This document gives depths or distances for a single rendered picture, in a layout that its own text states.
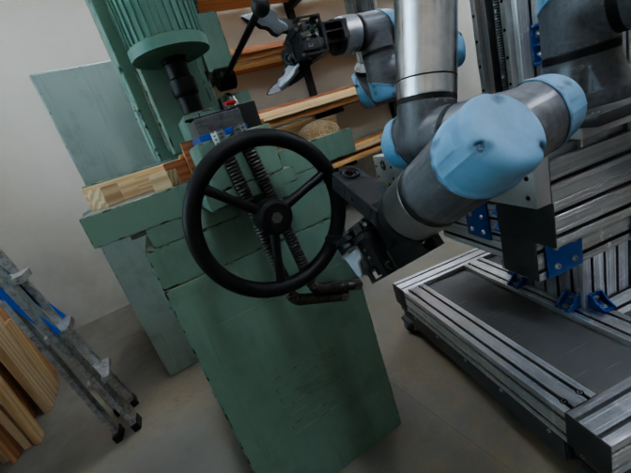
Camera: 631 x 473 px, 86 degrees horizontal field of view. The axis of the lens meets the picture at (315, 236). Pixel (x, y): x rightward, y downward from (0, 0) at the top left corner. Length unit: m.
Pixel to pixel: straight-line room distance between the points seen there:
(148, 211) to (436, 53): 0.56
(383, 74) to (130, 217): 0.62
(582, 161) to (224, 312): 0.75
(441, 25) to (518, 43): 0.55
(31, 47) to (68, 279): 1.66
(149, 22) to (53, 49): 2.46
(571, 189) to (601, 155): 0.08
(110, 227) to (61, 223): 2.46
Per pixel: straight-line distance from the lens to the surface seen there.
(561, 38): 0.80
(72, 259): 3.22
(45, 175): 3.19
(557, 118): 0.39
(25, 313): 1.57
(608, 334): 1.18
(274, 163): 0.67
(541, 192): 0.71
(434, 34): 0.48
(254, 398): 0.92
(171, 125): 0.99
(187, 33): 0.87
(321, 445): 1.10
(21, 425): 2.09
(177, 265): 0.75
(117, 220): 0.74
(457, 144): 0.29
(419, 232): 0.37
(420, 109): 0.46
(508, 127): 0.30
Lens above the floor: 0.94
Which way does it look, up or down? 18 degrees down
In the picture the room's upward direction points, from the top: 18 degrees counter-clockwise
